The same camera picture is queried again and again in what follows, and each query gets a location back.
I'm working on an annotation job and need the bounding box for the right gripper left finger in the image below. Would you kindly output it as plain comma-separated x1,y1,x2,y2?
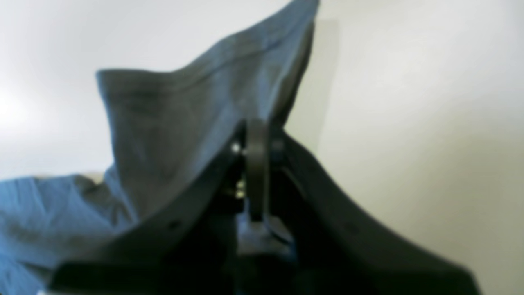
49,123,262,295

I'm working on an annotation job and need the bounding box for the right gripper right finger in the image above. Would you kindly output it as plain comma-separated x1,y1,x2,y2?
267,125,480,295

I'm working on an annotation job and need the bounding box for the grey T-shirt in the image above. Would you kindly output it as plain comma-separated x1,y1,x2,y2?
0,0,319,295

